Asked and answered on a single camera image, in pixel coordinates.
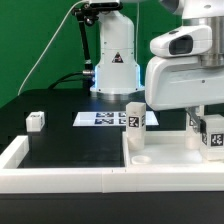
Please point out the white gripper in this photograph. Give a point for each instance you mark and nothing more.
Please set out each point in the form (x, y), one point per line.
(176, 78)

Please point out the white square table top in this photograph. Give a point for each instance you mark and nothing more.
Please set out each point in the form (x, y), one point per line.
(165, 152)

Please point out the white sheet with tags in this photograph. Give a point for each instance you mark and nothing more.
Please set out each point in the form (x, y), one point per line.
(109, 118)

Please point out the white U-shaped fence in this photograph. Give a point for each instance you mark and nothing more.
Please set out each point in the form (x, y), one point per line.
(90, 180)

